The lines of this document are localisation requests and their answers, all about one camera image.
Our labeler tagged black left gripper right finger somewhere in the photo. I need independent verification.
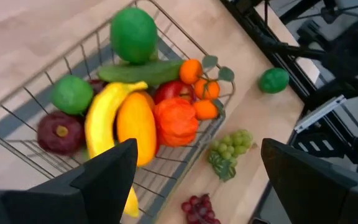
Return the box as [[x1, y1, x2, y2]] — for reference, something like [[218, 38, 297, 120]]
[[260, 138, 358, 224]]

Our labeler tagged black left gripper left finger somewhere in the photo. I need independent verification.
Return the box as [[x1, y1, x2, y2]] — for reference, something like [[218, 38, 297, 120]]
[[0, 138, 139, 224]]

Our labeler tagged yellow banana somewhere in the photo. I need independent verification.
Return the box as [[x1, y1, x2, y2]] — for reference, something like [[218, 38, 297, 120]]
[[84, 80, 149, 218]]

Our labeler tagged yellow orange mango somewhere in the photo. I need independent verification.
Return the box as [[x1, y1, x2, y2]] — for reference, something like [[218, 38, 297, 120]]
[[116, 90, 158, 167]]

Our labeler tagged small green lime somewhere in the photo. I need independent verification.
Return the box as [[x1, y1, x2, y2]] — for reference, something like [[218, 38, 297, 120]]
[[50, 74, 94, 116]]

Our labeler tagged orange mini pumpkin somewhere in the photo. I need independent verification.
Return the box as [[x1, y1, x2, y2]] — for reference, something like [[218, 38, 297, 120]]
[[153, 96, 200, 148]]

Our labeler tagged green cucumber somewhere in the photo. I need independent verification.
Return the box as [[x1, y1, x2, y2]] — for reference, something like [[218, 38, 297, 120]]
[[96, 58, 186, 86]]

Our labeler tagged bright red apple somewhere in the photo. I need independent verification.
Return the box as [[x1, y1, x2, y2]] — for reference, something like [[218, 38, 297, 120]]
[[153, 80, 197, 105]]

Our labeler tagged tangerine cluster with leaves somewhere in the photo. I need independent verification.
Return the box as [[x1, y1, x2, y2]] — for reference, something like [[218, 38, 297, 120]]
[[178, 54, 236, 121]]

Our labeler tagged silver aluminium bar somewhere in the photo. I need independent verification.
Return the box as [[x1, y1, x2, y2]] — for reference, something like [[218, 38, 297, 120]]
[[293, 95, 347, 134]]

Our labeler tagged beige mat with grey border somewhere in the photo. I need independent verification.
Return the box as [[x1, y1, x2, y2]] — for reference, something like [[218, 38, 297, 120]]
[[0, 37, 217, 224]]

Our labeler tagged green grape bunch with leaves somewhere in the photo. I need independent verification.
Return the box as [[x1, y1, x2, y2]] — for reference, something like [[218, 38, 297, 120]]
[[207, 129, 254, 183]]

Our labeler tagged purple grape bunch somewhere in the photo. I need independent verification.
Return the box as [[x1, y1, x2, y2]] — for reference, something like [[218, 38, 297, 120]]
[[180, 193, 222, 224]]

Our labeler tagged bronze wire basket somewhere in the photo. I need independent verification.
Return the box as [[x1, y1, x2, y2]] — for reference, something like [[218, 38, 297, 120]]
[[0, 0, 236, 224]]

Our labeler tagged black aluminium rig frame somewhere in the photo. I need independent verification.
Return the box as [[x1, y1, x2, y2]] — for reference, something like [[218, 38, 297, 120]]
[[219, 0, 358, 187]]

